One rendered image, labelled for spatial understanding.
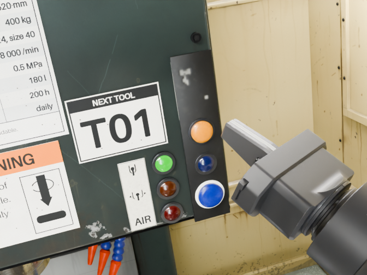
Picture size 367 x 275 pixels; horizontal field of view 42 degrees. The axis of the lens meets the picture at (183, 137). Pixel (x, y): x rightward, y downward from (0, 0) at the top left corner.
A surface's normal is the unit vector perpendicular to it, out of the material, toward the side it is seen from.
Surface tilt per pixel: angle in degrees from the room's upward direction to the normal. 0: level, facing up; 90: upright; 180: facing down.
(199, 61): 90
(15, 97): 90
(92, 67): 90
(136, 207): 90
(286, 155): 30
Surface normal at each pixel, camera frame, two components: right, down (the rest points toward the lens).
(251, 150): -0.69, 0.35
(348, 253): -0.58, 0.11
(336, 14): -0.95, 0.22
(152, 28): 0.27, 0.32
